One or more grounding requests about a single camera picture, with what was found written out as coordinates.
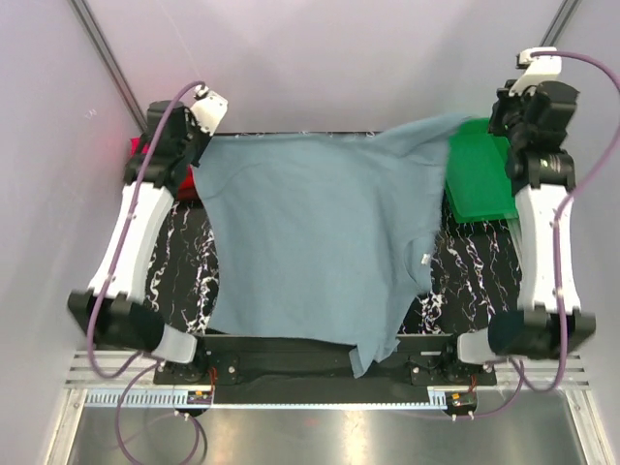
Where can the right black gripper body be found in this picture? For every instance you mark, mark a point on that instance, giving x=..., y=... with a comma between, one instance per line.
x=507, y=117

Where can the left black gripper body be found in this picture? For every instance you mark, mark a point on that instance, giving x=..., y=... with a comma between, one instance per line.
x=195, y=142

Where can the grey blue t shirt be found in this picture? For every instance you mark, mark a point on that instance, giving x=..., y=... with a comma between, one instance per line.
x=327, y=238

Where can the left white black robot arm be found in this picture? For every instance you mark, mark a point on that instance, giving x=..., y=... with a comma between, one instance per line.
x=113, y=310

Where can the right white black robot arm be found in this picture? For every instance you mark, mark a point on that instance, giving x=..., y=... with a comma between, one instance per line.
x=547, y=322

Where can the folded pink t shirt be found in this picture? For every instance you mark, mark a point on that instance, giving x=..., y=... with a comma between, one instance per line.
x=138, y=147

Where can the folded red t shirt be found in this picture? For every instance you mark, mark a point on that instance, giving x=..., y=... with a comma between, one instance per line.
x=187, y=191

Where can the green plastic tray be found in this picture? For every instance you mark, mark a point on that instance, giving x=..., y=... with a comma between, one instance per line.
x=478, y=189

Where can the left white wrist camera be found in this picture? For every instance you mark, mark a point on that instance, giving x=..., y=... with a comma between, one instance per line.
x=209, y=109

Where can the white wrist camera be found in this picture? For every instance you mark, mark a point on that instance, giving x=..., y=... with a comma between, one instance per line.
x=209, y=109
x=538, y=64

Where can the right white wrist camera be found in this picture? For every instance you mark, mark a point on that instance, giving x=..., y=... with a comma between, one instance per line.
x=538, y=64

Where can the aluminium frame rail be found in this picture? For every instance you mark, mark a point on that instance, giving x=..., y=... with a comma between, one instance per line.
x=116, y=367

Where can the white slotted cable duct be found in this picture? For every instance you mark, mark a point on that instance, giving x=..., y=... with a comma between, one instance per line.
x=224, y=399

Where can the black mounting base plate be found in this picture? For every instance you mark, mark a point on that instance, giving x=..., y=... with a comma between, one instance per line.
x=420, y=360

